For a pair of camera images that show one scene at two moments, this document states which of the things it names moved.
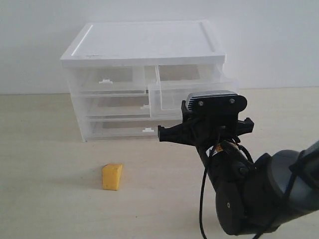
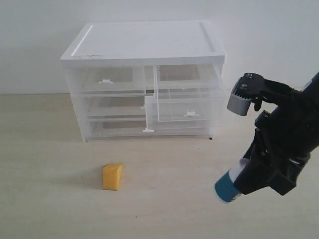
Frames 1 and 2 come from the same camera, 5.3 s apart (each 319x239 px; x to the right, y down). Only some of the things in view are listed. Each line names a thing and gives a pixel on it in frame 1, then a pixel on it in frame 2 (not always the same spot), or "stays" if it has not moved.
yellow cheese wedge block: x=111 y=176 stays
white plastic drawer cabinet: x=127 y=78 stays
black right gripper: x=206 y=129 -> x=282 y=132
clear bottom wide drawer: x=127 y=129 stays
